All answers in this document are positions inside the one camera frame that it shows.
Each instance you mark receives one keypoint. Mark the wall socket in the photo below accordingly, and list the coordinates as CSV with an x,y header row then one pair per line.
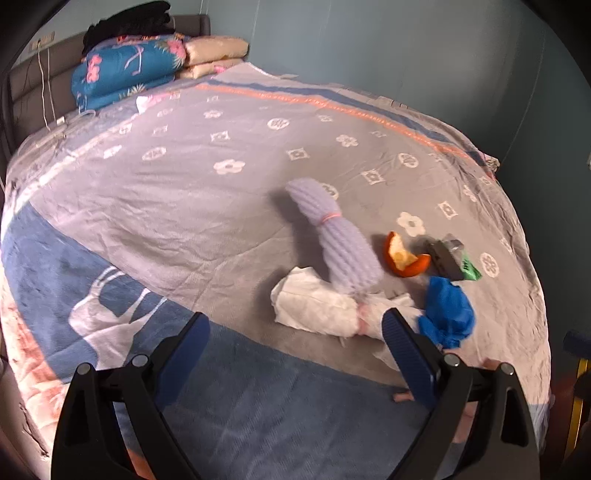
x,y
42,41

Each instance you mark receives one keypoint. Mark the purple foam fruit net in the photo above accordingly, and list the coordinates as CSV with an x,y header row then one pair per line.
x,y
341,244

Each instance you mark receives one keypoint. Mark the striped bed sheet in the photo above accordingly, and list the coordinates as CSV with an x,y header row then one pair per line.
x,y
415,108

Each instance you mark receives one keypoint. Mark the blue plastic bag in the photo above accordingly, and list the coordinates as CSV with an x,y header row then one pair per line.
x,y
448,309

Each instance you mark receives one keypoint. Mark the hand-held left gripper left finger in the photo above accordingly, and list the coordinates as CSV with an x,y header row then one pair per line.
x,y
184,355

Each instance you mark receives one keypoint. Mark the small white pink cloth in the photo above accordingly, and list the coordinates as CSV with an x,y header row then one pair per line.
x,y
147,101

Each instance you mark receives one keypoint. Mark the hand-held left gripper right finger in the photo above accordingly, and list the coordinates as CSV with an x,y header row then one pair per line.
x,y
406,355

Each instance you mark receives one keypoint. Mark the small orange peel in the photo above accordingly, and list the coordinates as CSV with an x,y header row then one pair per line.
x,y
401,261

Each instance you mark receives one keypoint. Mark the beige folded quilt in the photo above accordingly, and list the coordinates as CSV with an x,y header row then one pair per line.
x,y
217,53

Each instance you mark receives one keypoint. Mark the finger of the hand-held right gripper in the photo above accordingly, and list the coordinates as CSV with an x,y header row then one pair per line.
x,y
579,344

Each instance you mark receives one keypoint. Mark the black clothing pile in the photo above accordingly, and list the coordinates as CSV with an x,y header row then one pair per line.
x,y
124,25

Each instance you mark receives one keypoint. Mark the blue floral folded quilt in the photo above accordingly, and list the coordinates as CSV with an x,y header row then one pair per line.
x,y
124,74

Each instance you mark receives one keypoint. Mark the green foil packet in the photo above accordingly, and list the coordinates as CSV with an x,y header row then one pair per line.
x,y
450,258

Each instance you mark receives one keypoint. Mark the bed with patterned blanket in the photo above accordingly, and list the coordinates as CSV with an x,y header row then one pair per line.
x,y
184,207

